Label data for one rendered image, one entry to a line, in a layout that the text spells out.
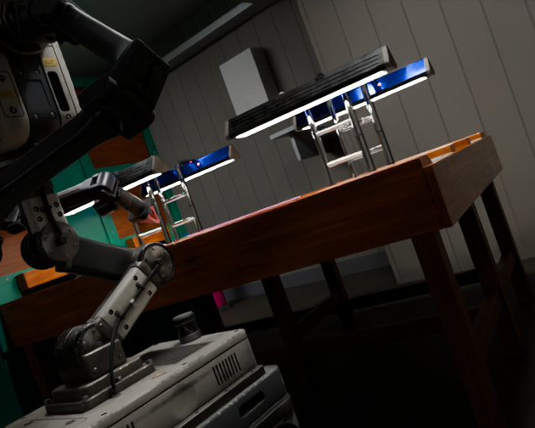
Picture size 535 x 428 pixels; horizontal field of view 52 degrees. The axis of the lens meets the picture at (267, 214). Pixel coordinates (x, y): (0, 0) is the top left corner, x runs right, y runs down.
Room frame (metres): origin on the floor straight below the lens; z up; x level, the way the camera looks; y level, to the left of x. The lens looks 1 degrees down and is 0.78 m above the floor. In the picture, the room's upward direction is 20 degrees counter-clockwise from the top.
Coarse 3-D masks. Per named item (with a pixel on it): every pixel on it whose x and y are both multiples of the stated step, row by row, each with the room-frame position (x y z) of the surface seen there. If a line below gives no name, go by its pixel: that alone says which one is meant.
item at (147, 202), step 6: (132, 198) 1.85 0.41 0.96; (150, 198) 1.89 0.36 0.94; (132, 204) 1.85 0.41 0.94; (138, 204) 1.87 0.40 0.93; (144, 204) 1.89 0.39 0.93; (150, 204) 1.88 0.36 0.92; (126, 210) 1.86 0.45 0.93; (132, 210) 1.86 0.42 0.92; (138, 210) 1.87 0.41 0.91; (144, 210) 1.88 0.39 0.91; (150, 210) 1.87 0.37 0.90; (132, 216) 1.90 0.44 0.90; (138, 216) 1.88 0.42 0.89
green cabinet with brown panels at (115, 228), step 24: (120, 144) 3.15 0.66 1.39; (144, 144) 3.33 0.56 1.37; (72, 168) 2.81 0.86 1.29; (96, 168) 2.93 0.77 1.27; (120, 168) 3.08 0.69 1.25; (168, 192) 3.36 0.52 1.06; (72, 216) 2.72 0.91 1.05; (96, 216) 2.84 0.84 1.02; (120, 216) 2.99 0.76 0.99; (96, 240) 2.79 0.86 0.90; (120, 240) 2.91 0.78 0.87; (0, 264) 2.33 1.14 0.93; (24, 264) 2.42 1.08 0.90
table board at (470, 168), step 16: (480, 144) 2.05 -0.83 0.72; (448, 160) 1.51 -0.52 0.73; (464, 160) 1.69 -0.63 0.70; (480, 160) 1.94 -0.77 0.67; (496, 160) 2.28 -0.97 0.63; (432, 176) 1.33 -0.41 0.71; (448, 176) 1.45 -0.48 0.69; (464, 176) 1.62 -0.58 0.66; (480, 176) 1.85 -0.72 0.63; (496, 176) 2.16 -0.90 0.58; (432, 192) 1.34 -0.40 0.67; (448, 192) 1.40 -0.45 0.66; (464, 192) 1.55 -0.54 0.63; (480, 192) 1.76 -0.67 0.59; (448, 208) 1.35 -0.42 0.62; (464, 208) 1.49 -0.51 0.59; (448, 224) 1.33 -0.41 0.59
